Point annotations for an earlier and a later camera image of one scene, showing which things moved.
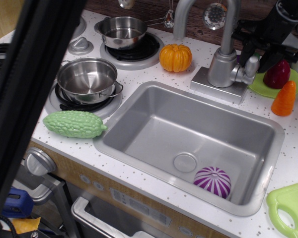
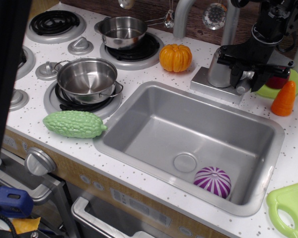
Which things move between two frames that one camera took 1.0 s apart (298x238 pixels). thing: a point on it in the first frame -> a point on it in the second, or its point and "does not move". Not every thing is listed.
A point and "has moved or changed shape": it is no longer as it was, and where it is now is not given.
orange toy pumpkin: x=175 y=58 does not move
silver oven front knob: x=38 y=162 does not move
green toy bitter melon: x=74 y=124 does not move
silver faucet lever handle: x=252 y=66 has moved or changed shape
